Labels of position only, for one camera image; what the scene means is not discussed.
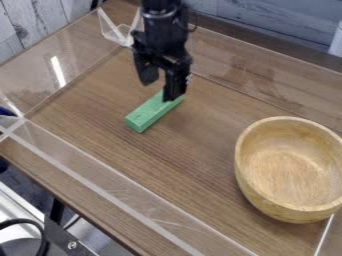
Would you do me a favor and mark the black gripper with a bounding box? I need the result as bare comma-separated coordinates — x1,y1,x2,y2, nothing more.
132,8,192,102

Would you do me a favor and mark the green rectangular block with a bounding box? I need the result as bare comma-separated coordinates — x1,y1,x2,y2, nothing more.
125,91,184,133

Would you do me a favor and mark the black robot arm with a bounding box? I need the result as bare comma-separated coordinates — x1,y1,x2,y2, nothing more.
131,0,192,102

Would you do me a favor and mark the light wooden bowl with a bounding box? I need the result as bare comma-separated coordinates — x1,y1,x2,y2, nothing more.
234,116,342,223

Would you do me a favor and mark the clear acrylic corner bracket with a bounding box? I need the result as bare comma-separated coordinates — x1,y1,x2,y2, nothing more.
97,8,144,48

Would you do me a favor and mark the clear acrylic tray wall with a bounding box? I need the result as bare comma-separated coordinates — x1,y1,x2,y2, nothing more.
0,106,258,256

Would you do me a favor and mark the black cable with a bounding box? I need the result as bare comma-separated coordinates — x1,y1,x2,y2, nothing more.
0,219,52,256

